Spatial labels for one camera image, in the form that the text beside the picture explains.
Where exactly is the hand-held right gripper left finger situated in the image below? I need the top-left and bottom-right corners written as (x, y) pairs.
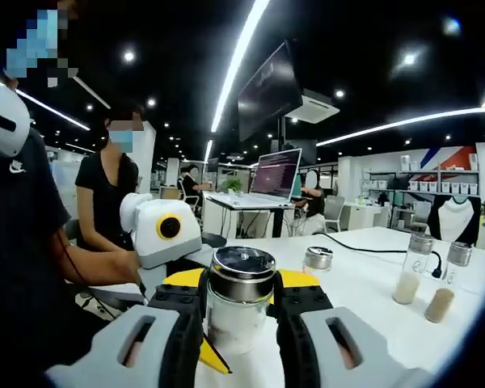
top-left (44, 268), bottom-right (209, 388)

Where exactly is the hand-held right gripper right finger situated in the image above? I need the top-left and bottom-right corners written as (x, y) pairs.
top-left (274, 268), bottom-right (434, 388)

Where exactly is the small seasoning bottle white powder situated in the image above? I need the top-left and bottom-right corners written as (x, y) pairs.
top-left (204, 245), bottom-right (276, 356)

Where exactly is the small seasoning bottle cream powder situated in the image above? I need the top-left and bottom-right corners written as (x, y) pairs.
top-left (302, 246), bottom-right (335, 272)

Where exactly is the tall seasoning bottle beige powder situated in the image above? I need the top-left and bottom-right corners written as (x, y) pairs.
top-left (391, 233), bottom-right (435, 306)

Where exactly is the tall seasoning bottle brown powder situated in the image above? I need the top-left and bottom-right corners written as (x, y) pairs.
top-left (424, 241), bottom-right (473, 323)

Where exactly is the person's left hand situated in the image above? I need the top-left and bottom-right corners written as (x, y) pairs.
top-left (112, 250), bottom-right (145, 286)

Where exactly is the white standing desk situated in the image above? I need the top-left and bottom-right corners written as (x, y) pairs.
top-left (201, 193), bottom-right (296, 239)

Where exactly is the open white laptop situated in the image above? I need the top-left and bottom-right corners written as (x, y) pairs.
top-left (208, 148), bottom-right (303, 209)

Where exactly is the grey office chair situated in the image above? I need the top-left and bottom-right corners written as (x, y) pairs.
top-left (323, 196), bottom-right (346, 234)

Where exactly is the person's black shirt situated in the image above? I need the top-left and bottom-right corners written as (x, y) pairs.
top-left (0, 129), bottom-right (118, 365)

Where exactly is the hanging black monitor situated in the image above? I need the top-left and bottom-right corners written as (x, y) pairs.
top-left (237, 39), bottom-right (304, 142)

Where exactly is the chair with black white shirt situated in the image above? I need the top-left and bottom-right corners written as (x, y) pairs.
top-left (427, 196), bottom-right (482, 246)

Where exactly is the long curved ceiling light strip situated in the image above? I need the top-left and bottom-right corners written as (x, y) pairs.
top-left (209, 0), bottom-right (270, 133)

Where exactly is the white ceiling air conditioner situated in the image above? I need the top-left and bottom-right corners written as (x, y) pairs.
top-left (285, 88), bottom-right (340, 124)

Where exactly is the metal shelf with white bins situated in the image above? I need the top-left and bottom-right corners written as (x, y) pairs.
top-left (363, 167), bottom-right (482, 203)

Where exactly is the white worn device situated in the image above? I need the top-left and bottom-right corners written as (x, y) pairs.
top-left (0, 82), bottom-right (32, 158)

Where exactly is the straight ceiling light strip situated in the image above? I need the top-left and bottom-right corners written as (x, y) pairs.
top-left (315, 107), bottom-right (485, 147)

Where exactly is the black power cable with plug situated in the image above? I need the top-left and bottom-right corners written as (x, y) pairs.
top-left (313, 232), bottom-right (444, 280)

